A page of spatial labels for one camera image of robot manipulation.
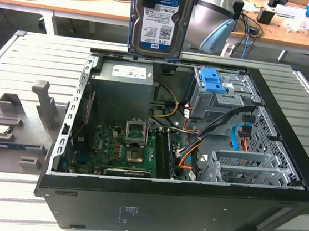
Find hard disk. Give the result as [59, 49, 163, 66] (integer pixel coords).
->
[124, 0, 197, 63]

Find metal disk bay cage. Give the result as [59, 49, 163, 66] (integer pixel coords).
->
[199, 147, 302, 193]

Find long wooden desk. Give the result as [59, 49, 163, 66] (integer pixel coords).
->
[0, 0, 309, 55]

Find black box on desk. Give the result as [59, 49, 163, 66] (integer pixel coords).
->
[231, 0, 245, 23]

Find white power strip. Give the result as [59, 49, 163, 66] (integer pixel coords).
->
[222, 42, 235, 58]

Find grey power supply unit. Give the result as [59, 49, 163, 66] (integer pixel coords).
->
[86, 57, 159, 123]

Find blue plastic drive latch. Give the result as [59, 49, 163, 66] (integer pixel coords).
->
[197, 66, 224, 94]

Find metal optical drive cage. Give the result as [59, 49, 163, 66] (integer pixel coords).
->
[184, 65, 263, 135]

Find green motherboard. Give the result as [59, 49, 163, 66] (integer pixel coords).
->
[69, 119, 197, 186]

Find black RAM slot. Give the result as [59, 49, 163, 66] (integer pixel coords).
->
[161, 129, 182, 180]
[150, 127, 171, 179]

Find CPU socket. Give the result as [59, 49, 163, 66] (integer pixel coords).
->
[125, 146, 144, 165]

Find black graphics card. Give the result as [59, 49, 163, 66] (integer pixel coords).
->
[102, 166, 152, 181]

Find grey parts rack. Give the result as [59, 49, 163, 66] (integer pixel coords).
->
[0, 75, 73, 179]

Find silver CPU chip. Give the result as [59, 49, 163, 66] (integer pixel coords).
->
[0, 124, 13, 138]

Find black open PC case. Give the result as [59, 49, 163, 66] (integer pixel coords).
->
[29, 42, 309, 231]

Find blue network cable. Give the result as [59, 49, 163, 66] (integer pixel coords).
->
[241, 19, 252, 60]

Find yellow power wires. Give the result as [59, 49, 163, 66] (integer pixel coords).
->
[149, 83, 183, 121]

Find metal socket cover frame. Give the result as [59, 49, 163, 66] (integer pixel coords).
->
[123, 116, 151, 148]

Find black sleeved cable bundle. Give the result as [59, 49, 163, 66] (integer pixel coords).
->
[195, 99, 257, 150]

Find blue data wire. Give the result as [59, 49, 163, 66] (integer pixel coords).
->
[229, 113, 256, 153]

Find orange wire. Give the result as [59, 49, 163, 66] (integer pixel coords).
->
[177, 140, 205, 172]

